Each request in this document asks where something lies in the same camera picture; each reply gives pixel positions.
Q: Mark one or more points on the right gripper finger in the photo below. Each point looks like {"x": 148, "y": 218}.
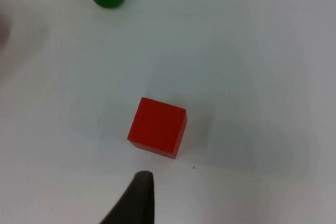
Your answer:
{"x": 140, "y": 200}

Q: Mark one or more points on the red cube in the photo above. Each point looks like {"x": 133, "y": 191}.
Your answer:
{"x": 157, "y": 127}

